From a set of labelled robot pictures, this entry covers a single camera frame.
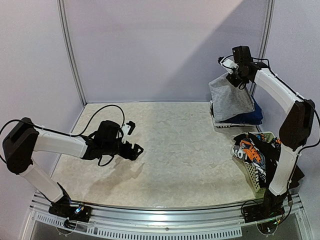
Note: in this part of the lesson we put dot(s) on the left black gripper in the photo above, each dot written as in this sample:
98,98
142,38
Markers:
134,154

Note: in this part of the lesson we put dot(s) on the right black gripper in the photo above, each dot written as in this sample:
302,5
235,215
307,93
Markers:
233,79

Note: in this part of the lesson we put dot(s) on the grey tank top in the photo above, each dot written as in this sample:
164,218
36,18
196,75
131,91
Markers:
229,101

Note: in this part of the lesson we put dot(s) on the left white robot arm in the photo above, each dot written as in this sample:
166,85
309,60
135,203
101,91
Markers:
26,138

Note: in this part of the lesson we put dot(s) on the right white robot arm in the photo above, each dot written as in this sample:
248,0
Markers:
296,126

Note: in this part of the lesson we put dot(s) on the white perforated laundry basket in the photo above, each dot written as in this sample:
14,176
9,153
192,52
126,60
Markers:
253,177

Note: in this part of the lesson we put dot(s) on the folded blue garment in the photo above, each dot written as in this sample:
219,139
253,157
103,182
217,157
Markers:
250,115

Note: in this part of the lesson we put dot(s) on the colourful graphic print garment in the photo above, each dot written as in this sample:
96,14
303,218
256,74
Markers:
265,137

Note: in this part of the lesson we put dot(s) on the black garment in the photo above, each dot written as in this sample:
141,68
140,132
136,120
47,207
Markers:
282,171

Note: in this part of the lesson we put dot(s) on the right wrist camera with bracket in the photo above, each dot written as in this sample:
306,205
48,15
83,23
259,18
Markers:
241,58

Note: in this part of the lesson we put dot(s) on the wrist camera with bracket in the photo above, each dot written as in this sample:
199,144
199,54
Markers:
241,58
126,130

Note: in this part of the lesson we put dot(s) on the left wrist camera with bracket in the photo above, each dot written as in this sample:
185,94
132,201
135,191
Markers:
126,130

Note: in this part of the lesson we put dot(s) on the right aluminium corner post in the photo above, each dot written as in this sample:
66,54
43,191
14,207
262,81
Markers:
266,30

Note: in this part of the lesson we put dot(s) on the aluminium corner post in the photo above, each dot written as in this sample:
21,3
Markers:
266,30
61,6

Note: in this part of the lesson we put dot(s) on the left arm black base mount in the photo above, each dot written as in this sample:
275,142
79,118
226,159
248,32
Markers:
66,209

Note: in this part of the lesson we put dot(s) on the aluminium front rail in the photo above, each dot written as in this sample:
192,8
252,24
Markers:
220,222

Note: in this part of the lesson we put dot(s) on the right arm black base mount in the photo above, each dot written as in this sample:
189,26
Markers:
271,207

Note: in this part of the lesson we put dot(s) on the left aluminium corner post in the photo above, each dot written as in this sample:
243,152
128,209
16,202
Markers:
61,6

